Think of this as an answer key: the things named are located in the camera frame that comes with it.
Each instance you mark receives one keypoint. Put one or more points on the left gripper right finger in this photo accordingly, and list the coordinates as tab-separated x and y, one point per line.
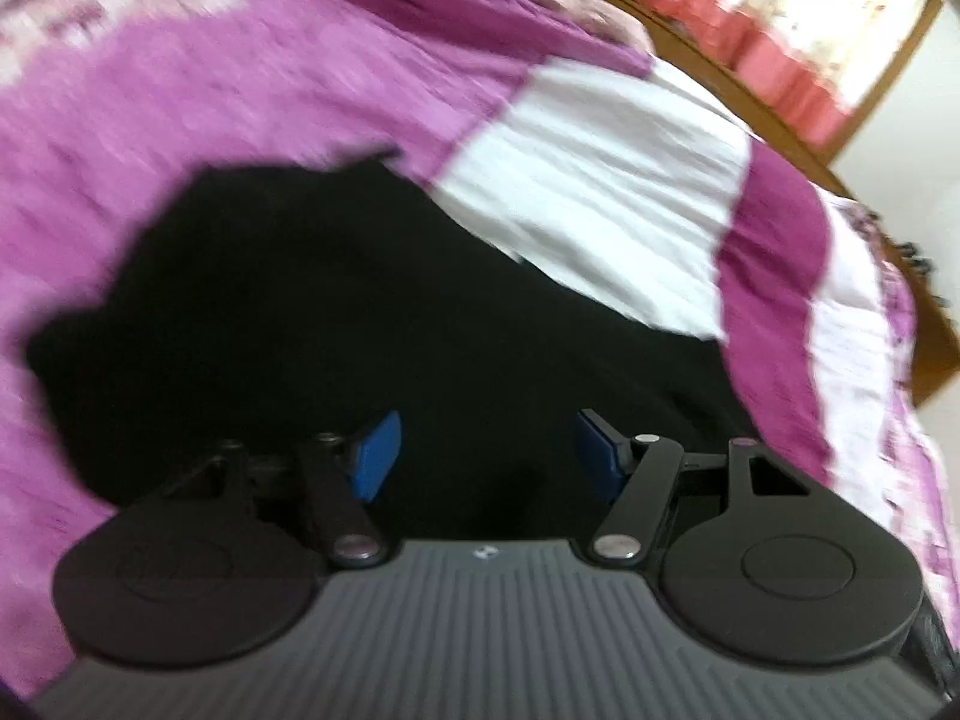
748	553

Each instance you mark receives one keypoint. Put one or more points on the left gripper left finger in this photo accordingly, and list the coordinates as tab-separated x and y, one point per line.
229	558

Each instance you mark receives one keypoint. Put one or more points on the black garment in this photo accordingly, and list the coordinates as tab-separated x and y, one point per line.
268	305

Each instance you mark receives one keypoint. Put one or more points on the purple white striped bedspread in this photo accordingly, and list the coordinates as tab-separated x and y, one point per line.
615	173

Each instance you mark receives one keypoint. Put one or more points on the pink red curtain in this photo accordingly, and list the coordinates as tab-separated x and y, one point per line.
812	61

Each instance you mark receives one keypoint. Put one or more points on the wooden side shelf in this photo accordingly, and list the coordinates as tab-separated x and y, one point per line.
935	355

